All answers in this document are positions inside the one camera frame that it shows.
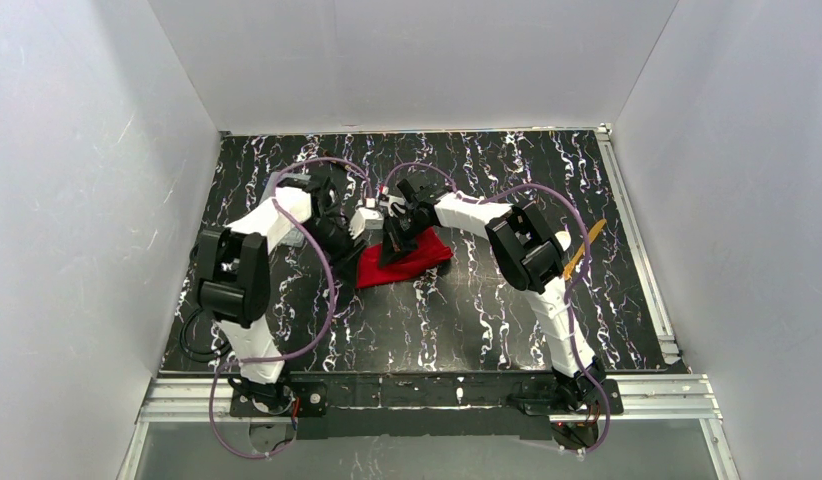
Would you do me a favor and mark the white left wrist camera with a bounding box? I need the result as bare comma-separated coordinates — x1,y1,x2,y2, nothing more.
349,206,384,240

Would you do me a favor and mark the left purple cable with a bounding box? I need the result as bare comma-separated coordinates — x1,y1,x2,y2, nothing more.
207,156,376,461

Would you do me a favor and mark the aluminium frame rail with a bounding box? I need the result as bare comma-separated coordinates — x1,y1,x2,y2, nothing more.
116,374,740,480

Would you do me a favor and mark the purple cable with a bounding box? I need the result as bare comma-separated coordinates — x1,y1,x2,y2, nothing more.
207,156,376,461
382,162,614,458

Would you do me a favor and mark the clear plastic compartment box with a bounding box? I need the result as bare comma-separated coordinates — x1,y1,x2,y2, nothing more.
259,175,313,252

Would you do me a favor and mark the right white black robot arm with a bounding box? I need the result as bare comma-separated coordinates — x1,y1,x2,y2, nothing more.
378,177,595,378

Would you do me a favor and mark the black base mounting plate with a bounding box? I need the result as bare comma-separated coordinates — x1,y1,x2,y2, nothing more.
227,370,624,446

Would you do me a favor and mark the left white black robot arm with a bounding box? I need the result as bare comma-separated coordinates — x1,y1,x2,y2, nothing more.
195,174,380,385

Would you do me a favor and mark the white ceramic spoon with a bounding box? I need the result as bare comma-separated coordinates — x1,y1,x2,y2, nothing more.
555,230,572,252

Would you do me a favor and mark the orange wooden fork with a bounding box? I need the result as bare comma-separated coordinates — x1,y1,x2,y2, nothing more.
563,219,607,281

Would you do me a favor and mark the red cloth napkin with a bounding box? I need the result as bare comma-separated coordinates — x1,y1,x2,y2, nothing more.
356,228,454,289

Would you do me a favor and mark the black coiled cable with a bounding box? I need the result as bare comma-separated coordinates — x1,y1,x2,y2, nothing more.
179,307,232,364

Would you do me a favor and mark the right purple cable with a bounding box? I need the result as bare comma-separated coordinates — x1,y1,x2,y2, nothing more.
382,162,614,458

